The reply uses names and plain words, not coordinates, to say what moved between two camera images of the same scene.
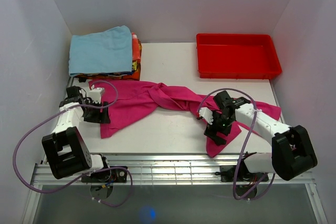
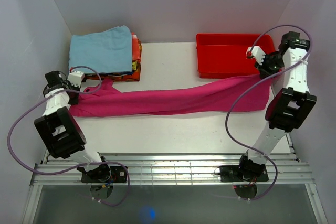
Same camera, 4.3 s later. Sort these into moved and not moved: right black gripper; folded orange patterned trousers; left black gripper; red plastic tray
Moved: left black gripper; right black gripper
Not moved: red plastic tray; folded orange patterned trousers
